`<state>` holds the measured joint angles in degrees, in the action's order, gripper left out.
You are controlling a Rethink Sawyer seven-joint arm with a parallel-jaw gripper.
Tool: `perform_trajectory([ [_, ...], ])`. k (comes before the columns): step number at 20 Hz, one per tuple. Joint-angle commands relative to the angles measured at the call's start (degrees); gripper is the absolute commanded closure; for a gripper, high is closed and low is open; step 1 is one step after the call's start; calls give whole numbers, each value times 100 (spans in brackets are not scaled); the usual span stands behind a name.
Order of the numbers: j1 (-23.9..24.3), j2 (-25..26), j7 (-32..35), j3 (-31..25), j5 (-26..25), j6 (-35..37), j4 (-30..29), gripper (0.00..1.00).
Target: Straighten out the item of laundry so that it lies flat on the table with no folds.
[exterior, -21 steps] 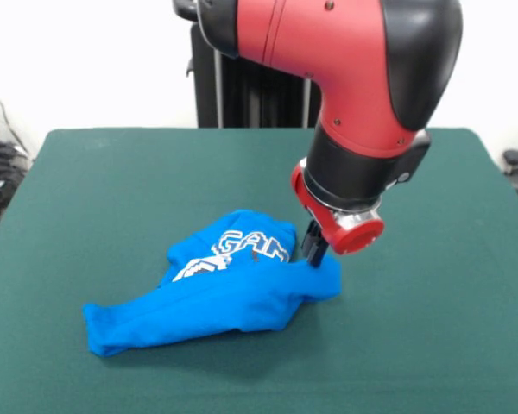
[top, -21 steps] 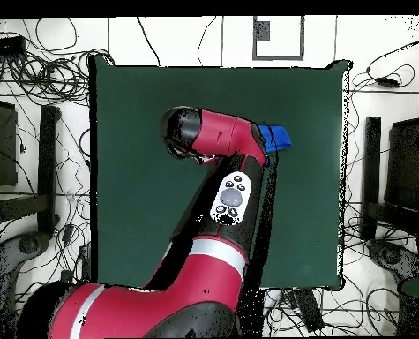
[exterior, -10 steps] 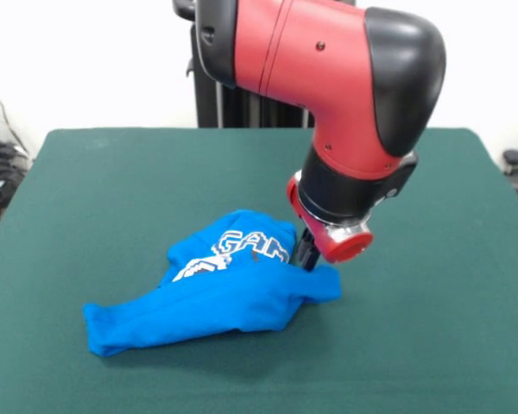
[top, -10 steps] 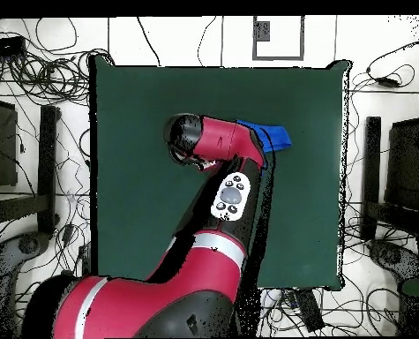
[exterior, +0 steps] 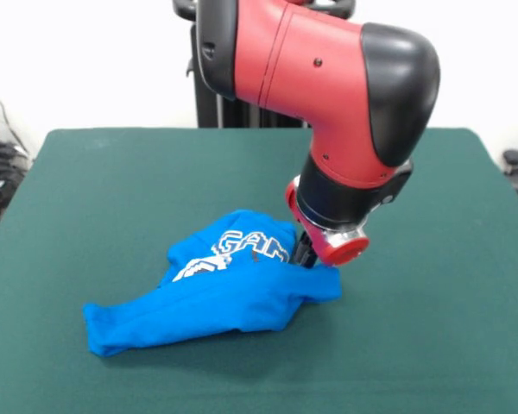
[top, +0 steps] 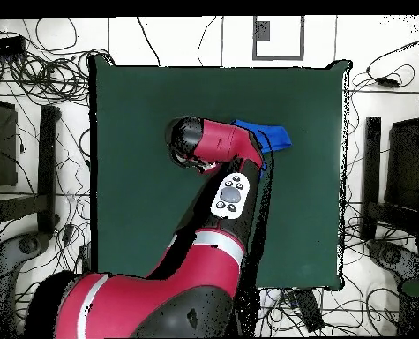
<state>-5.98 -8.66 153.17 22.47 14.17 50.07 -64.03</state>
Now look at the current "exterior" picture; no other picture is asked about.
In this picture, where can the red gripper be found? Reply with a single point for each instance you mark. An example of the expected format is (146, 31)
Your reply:
(341, 250)

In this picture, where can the blue shirt with white print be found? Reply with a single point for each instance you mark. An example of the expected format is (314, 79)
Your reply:
(224, 297)

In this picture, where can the dark green table cloth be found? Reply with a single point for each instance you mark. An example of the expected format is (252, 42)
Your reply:
(112, 172)

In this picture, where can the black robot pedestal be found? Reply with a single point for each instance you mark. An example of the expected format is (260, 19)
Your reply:
(207, 112)

